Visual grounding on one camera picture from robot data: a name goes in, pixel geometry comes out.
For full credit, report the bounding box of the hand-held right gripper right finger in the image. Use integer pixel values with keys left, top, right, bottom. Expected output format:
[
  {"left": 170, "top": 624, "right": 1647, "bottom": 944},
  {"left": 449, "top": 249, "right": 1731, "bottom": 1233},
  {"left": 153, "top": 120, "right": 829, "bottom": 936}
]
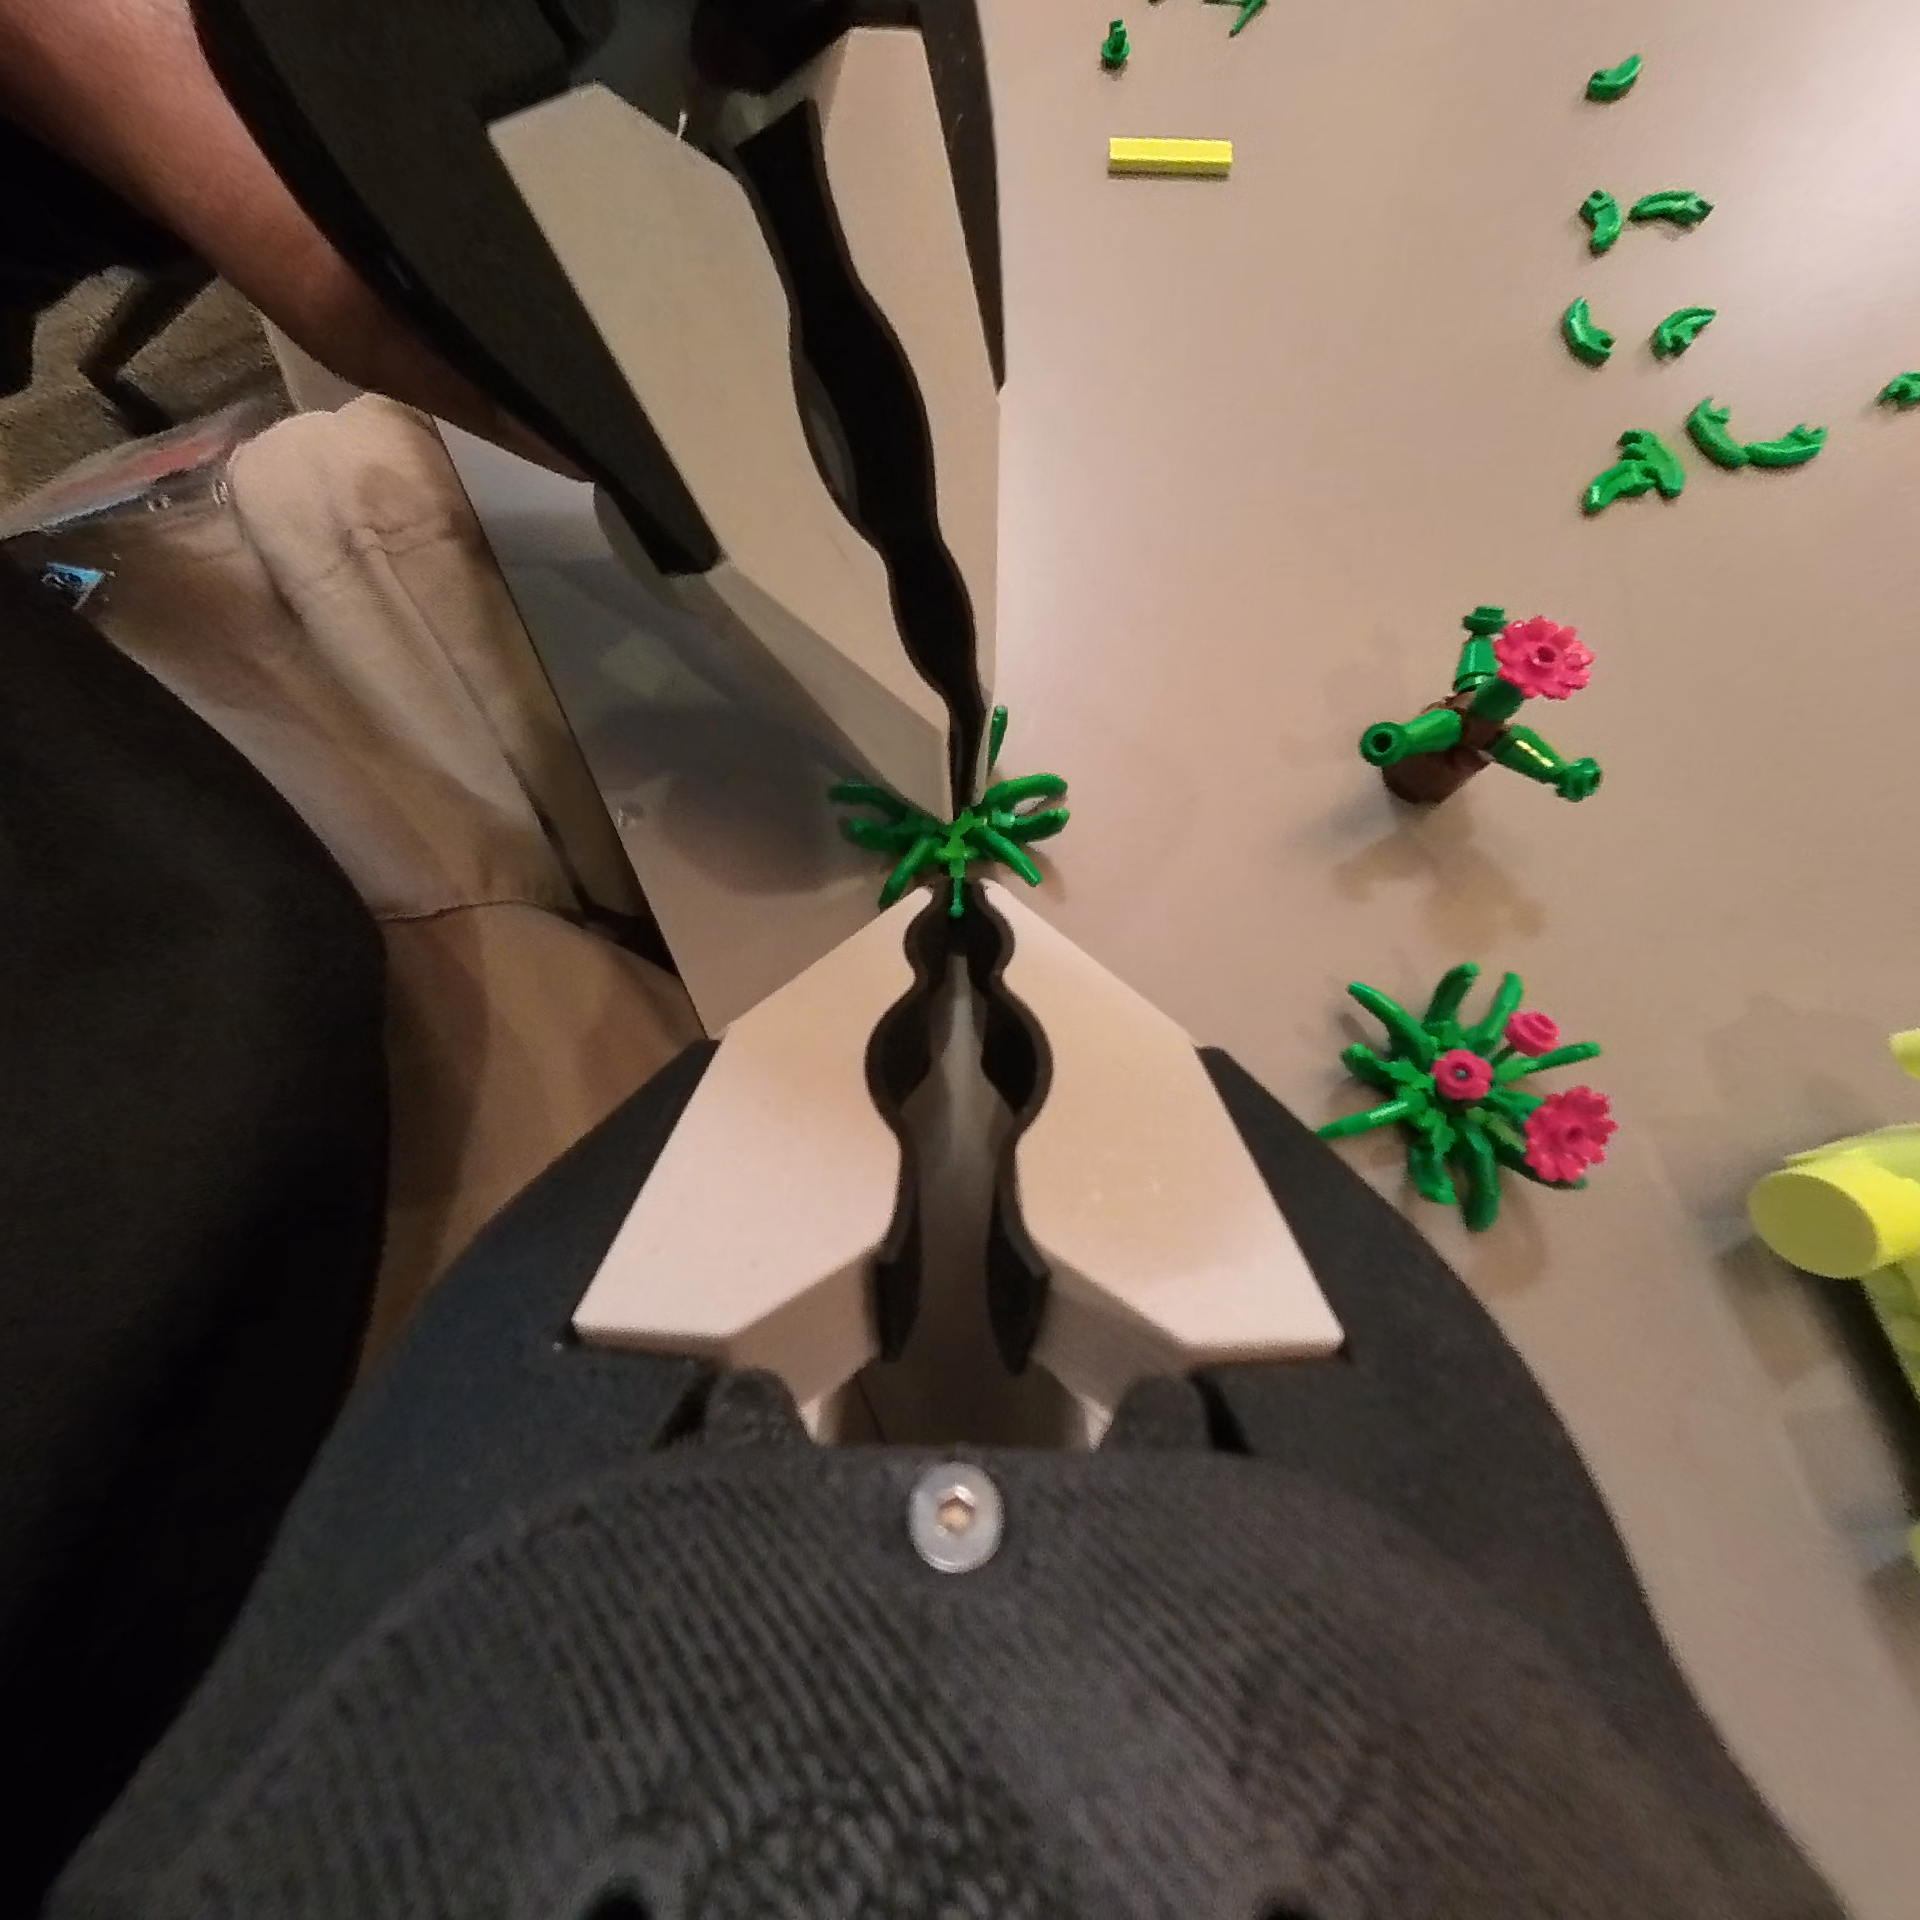
[{"left": 966, "top": 885, "right": 1347, "bottom": 1448}]

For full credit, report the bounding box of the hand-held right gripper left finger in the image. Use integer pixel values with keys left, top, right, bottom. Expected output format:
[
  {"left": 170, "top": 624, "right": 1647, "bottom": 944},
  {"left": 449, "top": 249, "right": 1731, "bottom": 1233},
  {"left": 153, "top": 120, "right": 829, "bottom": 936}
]
[{"left": 573, "top": 887, "right": 951, "bottom": 1433}]

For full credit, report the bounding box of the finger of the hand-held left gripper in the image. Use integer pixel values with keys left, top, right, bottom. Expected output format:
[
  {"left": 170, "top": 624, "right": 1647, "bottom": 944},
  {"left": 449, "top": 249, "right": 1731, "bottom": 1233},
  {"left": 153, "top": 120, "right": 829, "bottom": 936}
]
[
  {"left": 791, "top": 22, "right": 1003, "bottom": 769},
  {"left": 485, "top": 82, "right": 969, "bottom": 804}
]

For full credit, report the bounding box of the green spiky plant base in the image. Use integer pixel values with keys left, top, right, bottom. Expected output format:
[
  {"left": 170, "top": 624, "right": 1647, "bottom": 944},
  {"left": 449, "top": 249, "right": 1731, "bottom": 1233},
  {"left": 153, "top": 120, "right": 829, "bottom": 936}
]
[{"left": 828, "top": 773, "right": 1075, "bottom": 916}]

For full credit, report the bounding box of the person's left hand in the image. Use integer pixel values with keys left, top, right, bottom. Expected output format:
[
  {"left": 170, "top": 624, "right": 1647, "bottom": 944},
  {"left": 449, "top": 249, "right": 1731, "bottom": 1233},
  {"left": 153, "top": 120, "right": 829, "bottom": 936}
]
[{"left": 0, "top": 0, "right": 589, "bottom": 479}]

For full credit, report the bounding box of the green bush with pink flowers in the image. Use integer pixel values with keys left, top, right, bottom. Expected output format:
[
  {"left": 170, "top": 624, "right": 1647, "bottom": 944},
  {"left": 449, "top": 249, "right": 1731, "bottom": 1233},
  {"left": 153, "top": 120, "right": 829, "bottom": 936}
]
[{"left": 1317, "top": 962, "right": 1623, "bottom": 1233}]

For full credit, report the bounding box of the pile of small flower bricks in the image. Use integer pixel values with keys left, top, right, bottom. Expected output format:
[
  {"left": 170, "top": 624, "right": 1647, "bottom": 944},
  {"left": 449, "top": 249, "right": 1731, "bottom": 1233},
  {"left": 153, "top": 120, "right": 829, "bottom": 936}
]
[{"left": 1099, "top": 0, "right": 1274, "bottom": 72}]

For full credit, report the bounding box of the clear plastic bag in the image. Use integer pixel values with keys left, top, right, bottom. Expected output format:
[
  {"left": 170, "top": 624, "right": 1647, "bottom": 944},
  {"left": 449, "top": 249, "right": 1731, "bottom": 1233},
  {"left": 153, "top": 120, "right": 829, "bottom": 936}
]
[{"left": 0, "top": 412, "right": 250, "bottom": 616}]

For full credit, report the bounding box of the pink flower on brown stem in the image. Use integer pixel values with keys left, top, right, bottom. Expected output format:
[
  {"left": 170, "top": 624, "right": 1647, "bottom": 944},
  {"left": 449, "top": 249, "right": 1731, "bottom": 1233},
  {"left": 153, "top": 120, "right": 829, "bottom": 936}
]
[{"left": 1361, "top": 602, "right": 1605, "bottom": 806}]

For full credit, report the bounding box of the lime green brick pot figure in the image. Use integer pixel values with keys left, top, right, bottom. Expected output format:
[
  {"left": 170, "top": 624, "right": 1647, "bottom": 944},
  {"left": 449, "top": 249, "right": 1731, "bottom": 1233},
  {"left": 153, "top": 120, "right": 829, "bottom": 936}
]
[{"left": 1747, "top": 1025, "right": 1920, "bottom": 1568}]

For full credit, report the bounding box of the group of loose green leaves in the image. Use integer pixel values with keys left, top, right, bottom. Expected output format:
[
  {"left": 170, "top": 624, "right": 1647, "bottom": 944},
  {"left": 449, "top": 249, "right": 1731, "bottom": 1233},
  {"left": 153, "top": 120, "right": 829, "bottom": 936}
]
[{"left": 1558, "top": 53, "right": 1920, "bottom": 518}]

